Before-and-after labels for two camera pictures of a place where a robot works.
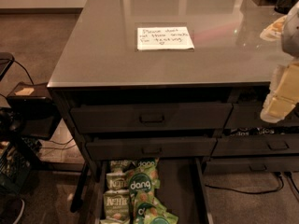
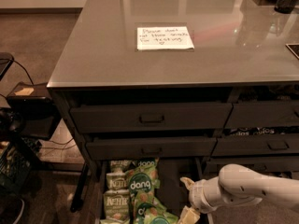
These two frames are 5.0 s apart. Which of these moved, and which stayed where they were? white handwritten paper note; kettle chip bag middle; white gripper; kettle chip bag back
Moved: white gripper
Stayed: kettle chip bag back; kettle chip bag middle; white handwritten paper note
